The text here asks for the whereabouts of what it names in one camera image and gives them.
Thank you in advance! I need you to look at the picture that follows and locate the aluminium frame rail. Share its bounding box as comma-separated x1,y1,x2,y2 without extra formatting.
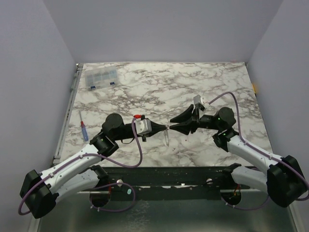
52,63,84,166

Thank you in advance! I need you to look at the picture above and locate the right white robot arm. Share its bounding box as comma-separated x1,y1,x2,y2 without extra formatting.
170,105,309,207

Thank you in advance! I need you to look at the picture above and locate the blue handled screwdriver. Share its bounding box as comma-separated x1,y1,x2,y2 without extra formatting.
79,111,89,142

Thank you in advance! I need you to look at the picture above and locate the silver metal bottle opener keychain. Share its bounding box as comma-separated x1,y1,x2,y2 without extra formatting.
163,130,169,147

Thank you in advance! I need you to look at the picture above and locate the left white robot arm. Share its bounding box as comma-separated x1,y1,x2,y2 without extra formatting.
18,113,167,218

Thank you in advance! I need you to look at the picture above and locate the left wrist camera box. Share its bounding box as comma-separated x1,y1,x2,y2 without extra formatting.
135,119,152,136

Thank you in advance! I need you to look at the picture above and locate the clear plastic organizer box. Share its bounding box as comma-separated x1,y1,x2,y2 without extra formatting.
84,66,119,90

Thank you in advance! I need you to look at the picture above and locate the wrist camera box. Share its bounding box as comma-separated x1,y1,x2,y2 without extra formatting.
135,119,152,136
193,95,205,112

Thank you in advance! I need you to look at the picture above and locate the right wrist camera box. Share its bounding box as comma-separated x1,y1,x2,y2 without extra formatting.
193,95,205,112

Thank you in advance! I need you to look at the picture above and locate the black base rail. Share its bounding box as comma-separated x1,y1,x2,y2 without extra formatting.
98,167,237,201

